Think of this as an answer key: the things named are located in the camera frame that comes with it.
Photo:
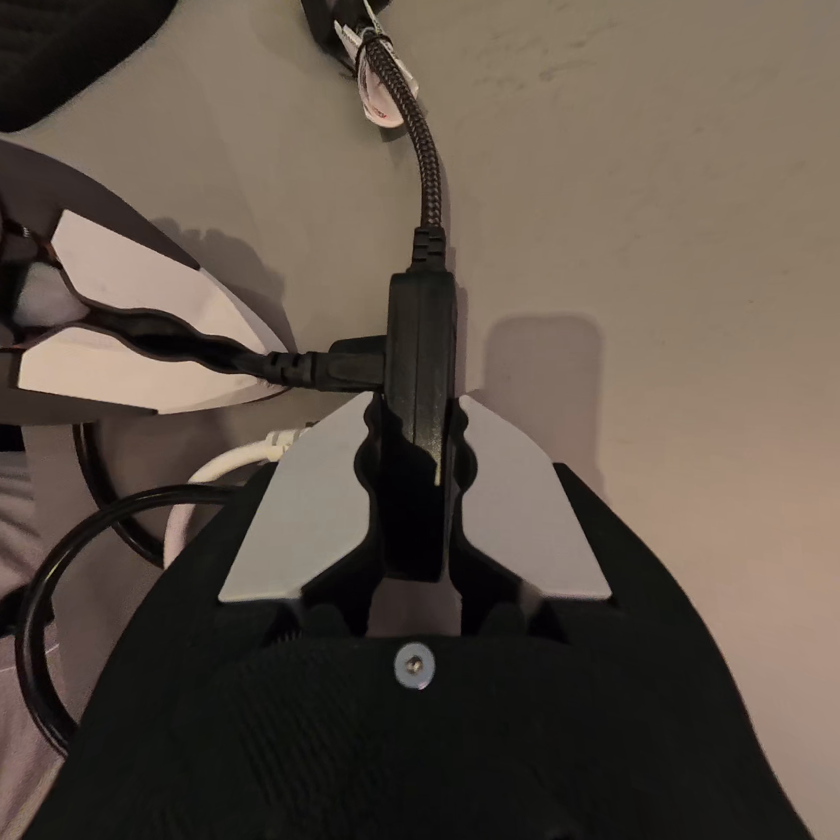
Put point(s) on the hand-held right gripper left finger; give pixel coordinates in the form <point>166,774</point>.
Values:
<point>308,505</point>

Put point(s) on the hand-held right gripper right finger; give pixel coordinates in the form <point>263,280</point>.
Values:
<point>525,518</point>

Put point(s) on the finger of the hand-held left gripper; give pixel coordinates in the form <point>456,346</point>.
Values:
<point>151,275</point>
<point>98,374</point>

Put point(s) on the black mesh cushion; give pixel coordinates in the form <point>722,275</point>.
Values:
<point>79,52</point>

